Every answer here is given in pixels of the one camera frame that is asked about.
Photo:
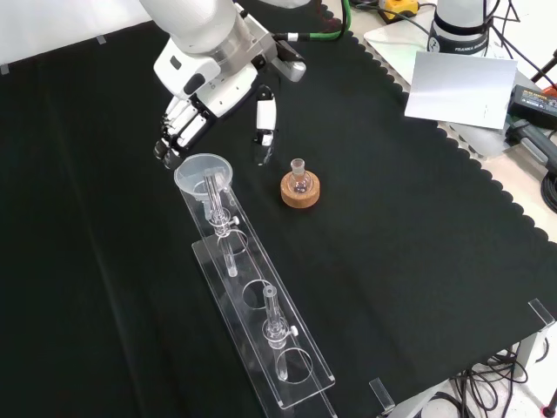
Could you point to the clear acrylic funnel stand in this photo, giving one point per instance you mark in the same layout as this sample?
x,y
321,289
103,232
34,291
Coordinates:
x,y
261,305

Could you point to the clear round-bottom glass flask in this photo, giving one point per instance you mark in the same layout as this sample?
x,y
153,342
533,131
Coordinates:
x,y
300,183

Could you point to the pale board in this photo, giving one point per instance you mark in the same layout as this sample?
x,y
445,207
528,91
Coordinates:
x,y
387,48

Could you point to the silver metal plate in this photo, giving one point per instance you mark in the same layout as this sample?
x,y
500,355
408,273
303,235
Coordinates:
x,y
461,89

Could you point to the yellow stop button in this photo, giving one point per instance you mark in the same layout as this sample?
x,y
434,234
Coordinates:
x,y
398,6

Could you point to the clear plastic cloth clip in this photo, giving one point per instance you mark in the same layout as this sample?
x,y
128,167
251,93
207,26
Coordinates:
x,y
101,39
381,393
4,69
542,312

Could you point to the black bench cloth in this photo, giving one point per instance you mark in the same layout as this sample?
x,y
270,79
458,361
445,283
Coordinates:
x,y
391,239

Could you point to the black power adapter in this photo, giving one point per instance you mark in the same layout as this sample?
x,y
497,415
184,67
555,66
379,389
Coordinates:
x,y
533,102

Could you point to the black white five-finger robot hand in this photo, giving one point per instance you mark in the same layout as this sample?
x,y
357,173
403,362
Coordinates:
x,y
222,93

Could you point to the translucent plastic funnel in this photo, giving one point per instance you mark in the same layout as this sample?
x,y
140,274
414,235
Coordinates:
x,y
198,174

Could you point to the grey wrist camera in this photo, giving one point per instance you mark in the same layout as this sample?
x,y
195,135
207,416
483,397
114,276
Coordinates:
x,y
289,61

